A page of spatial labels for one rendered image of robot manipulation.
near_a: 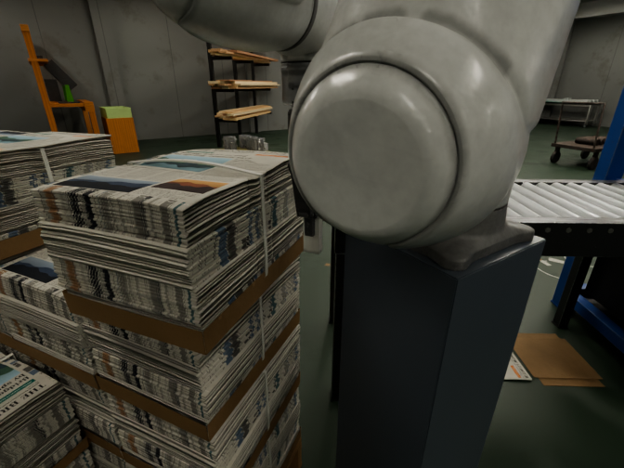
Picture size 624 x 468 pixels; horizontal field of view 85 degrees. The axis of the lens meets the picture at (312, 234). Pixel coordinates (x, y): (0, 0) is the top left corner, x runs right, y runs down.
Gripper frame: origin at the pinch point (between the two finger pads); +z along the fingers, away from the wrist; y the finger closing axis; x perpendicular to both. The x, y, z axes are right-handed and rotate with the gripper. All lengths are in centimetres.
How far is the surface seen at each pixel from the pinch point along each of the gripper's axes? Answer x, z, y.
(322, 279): -51, 96, -134
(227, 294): -8.1, 6.0, 14.2
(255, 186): -9.6, -7.7, 2.0
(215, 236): -8.8, -3.7, 14.3
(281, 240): -8.8, 4.9, -4.8
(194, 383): -13.8, 22.8, 18.2
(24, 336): -64, 30, 18
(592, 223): 63, 17, -77
